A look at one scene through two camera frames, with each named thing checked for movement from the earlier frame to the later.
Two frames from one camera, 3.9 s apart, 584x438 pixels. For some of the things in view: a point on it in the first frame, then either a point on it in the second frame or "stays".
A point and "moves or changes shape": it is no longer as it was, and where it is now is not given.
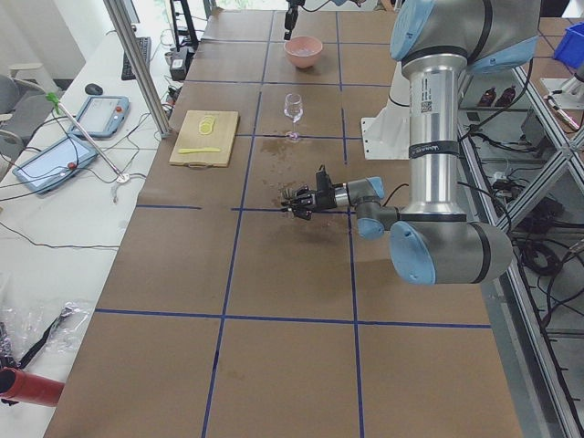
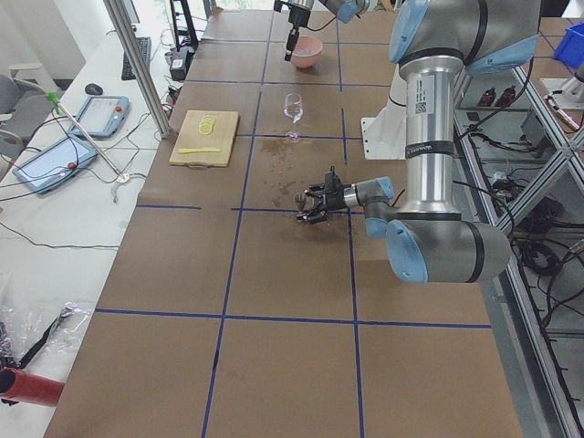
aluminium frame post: (142, 67) stays
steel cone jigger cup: (289, 193) moves or changes shape
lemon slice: (205, 128) stays
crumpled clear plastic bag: (29, 329) stays
